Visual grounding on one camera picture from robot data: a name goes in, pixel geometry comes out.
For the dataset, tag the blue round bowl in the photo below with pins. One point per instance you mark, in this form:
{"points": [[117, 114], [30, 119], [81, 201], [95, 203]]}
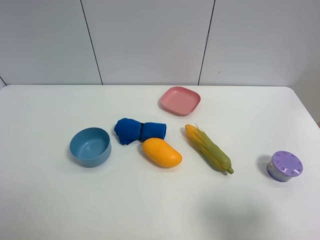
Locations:
{"points": [[91, 147]]}

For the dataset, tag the blue cloth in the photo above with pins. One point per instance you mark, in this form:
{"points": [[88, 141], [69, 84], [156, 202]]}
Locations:
{"points": [[129, 130]]}

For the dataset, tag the yellow toy mango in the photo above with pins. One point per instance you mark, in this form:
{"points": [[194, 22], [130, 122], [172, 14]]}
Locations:
{"points": [[161, 153]]}

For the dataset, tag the pink square plate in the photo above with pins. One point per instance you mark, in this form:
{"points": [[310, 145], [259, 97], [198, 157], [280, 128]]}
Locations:
{"points": [[180, 101]]}

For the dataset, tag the toy corn cob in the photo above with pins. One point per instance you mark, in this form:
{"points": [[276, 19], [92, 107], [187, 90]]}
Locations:
{"points": [[212, 153]]}

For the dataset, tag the purple lidded jar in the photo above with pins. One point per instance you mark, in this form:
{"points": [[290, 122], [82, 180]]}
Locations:
{"points": [[284, 166]]}

